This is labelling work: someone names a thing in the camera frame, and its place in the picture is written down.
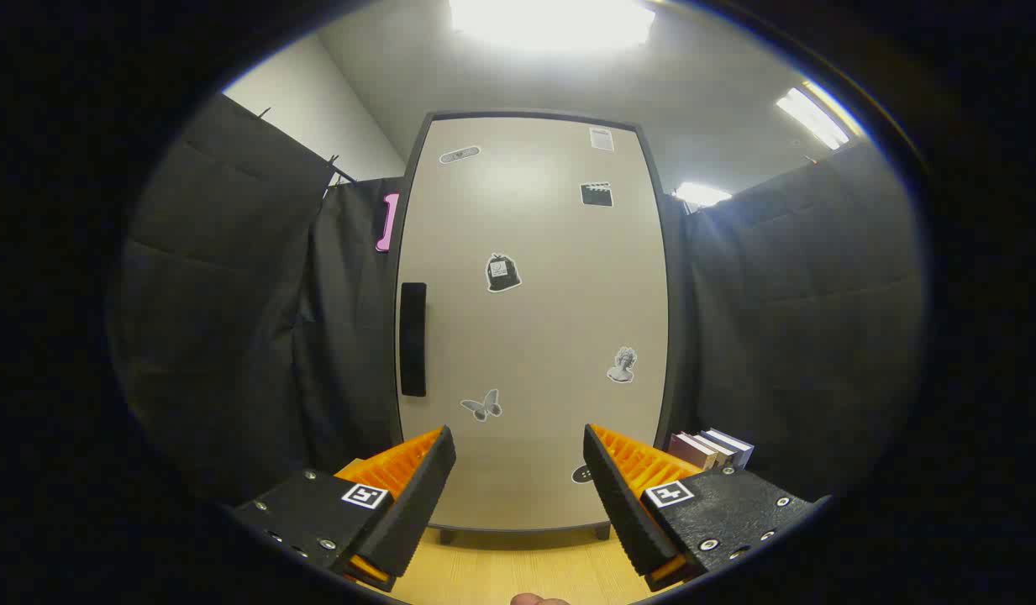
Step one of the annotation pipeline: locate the white spine book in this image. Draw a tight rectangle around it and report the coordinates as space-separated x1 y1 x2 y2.
692 432 735 468

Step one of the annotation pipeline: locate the black door handle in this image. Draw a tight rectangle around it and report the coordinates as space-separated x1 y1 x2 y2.
399 282 428 397

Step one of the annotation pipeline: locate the dark grey cabinet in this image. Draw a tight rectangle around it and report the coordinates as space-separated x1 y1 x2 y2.
394 109 693 545

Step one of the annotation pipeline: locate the black backdrop cloth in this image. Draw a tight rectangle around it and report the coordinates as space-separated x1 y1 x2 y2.
106 92 930 513

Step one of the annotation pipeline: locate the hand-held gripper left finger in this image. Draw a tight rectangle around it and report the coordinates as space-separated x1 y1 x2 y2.
232 426 457 593

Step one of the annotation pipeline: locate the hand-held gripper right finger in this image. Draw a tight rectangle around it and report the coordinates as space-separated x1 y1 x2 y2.
583 423 834 592

